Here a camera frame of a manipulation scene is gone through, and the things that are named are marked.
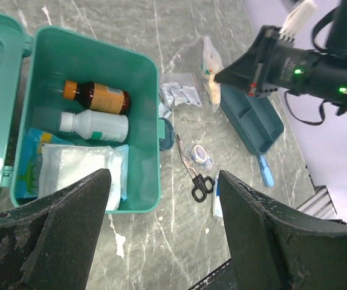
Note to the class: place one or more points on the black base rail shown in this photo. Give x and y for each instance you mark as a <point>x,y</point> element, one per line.
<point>222,278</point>

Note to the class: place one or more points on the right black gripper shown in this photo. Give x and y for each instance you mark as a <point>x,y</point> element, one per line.
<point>269,64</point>

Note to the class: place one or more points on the silver foil packets bag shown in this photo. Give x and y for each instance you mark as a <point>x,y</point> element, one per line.
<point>180,89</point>

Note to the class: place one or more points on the cotton ball bag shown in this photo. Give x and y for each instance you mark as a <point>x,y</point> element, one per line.
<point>211,65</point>

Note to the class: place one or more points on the blue white ointment tube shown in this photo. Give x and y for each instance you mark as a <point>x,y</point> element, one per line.
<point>216,208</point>

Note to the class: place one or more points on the teal medicine kit box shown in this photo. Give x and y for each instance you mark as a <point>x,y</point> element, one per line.
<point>70,105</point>

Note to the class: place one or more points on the aluminium frame rail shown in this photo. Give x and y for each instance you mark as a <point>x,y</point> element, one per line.
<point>320,205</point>

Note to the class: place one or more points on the white medicine bottle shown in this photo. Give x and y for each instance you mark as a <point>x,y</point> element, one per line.
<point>94,125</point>

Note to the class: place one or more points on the brown medicine bottle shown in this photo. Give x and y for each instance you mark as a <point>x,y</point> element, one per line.
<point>97,97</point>

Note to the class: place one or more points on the dark teal divider tray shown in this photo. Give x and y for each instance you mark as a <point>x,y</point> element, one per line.
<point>255,120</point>

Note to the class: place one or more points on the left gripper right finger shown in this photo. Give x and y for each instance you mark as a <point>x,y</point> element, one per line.
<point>274,246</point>

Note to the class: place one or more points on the black handled scissors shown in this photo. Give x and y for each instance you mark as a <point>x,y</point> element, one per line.
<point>202,185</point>

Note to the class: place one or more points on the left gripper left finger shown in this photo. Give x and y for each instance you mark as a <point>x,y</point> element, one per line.
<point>49,243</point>

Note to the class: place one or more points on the blue swab packet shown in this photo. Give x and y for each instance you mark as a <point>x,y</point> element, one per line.
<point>27,185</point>

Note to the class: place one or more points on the bandage tape roll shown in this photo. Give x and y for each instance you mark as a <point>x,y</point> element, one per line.
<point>200,156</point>

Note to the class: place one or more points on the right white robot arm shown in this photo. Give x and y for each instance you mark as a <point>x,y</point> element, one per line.
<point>326,77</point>

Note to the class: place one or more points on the white gauze pad packet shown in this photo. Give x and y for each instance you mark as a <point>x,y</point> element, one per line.
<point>63,165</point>

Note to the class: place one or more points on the blue white card packet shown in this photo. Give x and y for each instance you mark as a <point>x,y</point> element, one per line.
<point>164,111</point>

